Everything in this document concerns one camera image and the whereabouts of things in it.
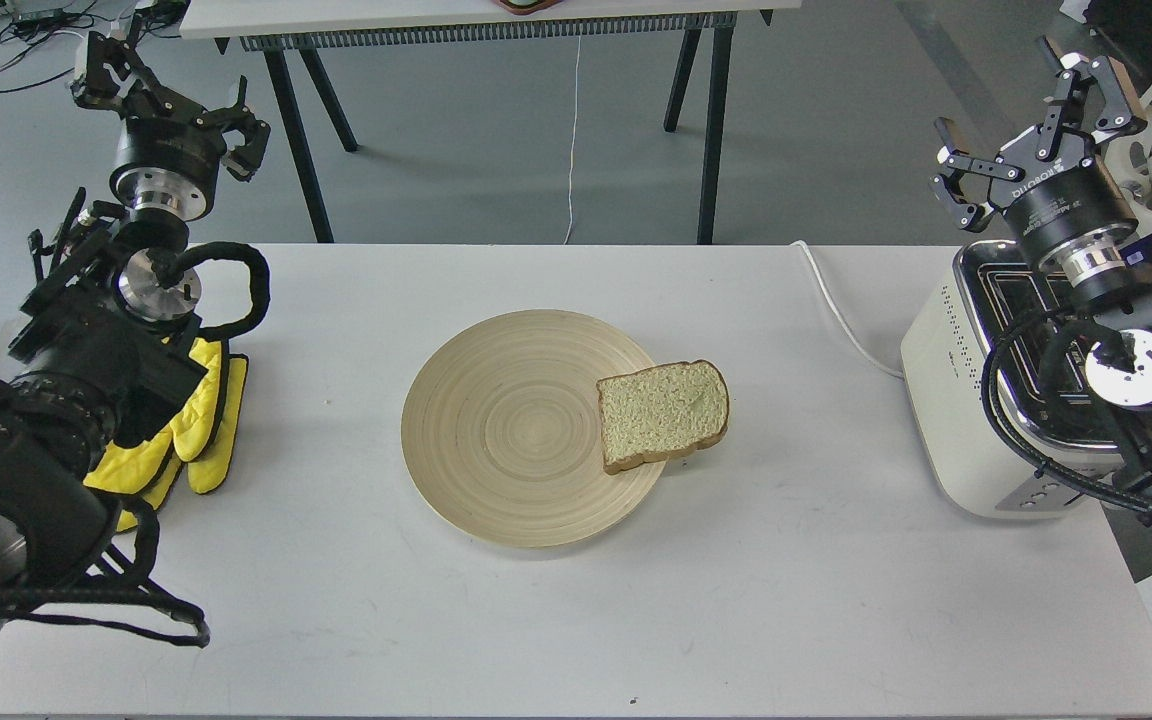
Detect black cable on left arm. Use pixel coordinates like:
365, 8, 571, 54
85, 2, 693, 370
151, 242, 271, 344

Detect thin white hanging cable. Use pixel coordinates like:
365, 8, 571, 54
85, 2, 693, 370
563, 36, 582, 247

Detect slice of bread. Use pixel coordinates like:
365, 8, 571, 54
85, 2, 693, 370
596, 361, 730, 473

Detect yellow oven mitt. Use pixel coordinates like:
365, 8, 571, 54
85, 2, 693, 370
83, 340, 250, 511

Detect cream white toaster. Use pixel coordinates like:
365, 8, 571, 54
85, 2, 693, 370
901, 240, 1123, 521

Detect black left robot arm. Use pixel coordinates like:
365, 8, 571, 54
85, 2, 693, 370
0, 32, 270, 647

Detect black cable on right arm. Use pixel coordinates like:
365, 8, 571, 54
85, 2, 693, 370
980, 308, 1152, 551

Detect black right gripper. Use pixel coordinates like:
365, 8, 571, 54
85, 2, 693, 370
930, 36, 1149, 271

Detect round wooden plate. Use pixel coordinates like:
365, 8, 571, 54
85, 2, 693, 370
399, 309, 664, 548

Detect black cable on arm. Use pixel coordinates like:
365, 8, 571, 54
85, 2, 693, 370
151, 242, 271, 344
980, 308, 1152, 551

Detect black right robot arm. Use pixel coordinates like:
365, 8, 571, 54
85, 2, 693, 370
931, 38, 1152, 535

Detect white background table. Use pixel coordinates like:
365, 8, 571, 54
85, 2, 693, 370
179, 1, 791, 247

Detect white toaster power cable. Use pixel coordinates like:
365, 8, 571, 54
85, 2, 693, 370
791, 240, 905, 380

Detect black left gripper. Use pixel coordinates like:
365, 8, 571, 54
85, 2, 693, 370
70, 31, 271, 202

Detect cables on floor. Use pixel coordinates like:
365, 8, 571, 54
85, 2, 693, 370
0, 0, 182, 96

